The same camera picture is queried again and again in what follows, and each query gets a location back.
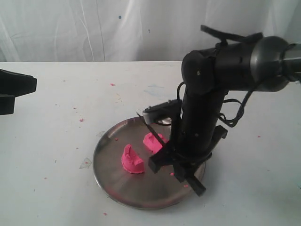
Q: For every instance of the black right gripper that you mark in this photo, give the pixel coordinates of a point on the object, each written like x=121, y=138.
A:
x=199, y=118

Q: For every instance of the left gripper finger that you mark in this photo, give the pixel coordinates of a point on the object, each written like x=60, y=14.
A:
x=16, y=84
x=7, y=104

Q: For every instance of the black knife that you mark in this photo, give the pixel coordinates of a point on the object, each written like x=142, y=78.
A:
x=155, y=136

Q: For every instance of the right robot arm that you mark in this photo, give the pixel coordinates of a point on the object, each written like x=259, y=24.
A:
x=218, y=83

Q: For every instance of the round stainless steel plate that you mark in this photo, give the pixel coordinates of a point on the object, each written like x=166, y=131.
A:
x=146, y=191

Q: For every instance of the white backdrop curtain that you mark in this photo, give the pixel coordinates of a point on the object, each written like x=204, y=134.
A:
x=134, y=30

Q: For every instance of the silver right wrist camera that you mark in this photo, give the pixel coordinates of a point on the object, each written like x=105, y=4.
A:
x=170, y=109

